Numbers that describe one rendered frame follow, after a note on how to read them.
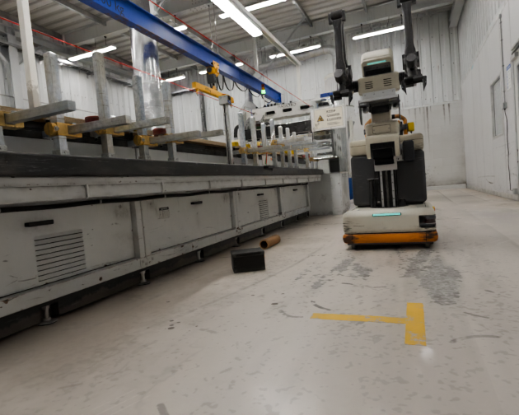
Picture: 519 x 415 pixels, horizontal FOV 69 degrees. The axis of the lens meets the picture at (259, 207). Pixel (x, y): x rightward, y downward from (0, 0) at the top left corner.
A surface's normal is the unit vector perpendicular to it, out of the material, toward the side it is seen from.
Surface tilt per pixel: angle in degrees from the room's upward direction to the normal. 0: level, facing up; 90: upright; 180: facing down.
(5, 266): 90
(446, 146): 90
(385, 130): 98
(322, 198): 90
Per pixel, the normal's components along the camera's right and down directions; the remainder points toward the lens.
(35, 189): 0.92, -0.06
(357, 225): -0.38, 0.08
